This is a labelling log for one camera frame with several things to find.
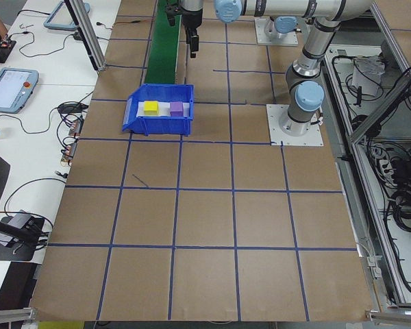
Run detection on green belt conveyor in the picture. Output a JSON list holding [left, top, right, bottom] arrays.
[[144, 0, 184, 86]]

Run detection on blue plastic storage bin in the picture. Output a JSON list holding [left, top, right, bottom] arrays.
[[121, 84, 195, 137]]

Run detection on light blue teach pendant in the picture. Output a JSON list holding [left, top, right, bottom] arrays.
[[0, 67, 40, 114], [43, 0, 90, 33]]

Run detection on black flat adapter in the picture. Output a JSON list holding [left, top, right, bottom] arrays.
[[57, 103, 90, 115]]

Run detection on small circuit board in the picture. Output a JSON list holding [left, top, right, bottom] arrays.
[[60, 142, 78, 165], [68, 119, 84, 138]]

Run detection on black electronic box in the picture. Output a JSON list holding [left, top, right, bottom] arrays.
[[0, 36, 18, 64]]

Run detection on white paper bag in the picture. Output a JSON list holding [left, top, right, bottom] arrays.
[[351, 56, 386, 99]]

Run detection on white power strip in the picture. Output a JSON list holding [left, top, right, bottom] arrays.
[[373, 150, 398, 186]]

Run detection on black power brick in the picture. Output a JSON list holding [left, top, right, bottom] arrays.
[[393, 160, 411, 180]]

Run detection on dark grey hub box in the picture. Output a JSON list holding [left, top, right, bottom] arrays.
[[10, 210, 45, 237]]

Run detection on black stand rod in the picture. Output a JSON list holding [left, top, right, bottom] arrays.
[[0, 215, 45, 246]]

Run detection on white plug connector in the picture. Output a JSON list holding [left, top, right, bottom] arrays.
[[358, 239, 382, 280]]

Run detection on aluminium profile bar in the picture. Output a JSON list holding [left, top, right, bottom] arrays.
[[0, 307, 38, 324], [364, 301, 411, 321]]

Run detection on red cable black plug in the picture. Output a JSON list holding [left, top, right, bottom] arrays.
[[95, 19, 142, 32]]

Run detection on white square base plate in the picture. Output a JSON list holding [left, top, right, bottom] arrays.
[[254, 17, 299, 47], [265, 103, 325, 147]]

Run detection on aluminium profile post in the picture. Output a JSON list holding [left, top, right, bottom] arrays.
[[64, 0, 107, 72]]

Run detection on V-shaped metal bar frame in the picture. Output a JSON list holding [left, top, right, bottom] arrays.
[[323, 0, 411, 311]]

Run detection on grey cable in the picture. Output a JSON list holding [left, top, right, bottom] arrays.
[[5, 173, 68, 215]]

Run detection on black stand base plate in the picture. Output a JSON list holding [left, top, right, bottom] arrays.
[[0, 212, 52, 263]]

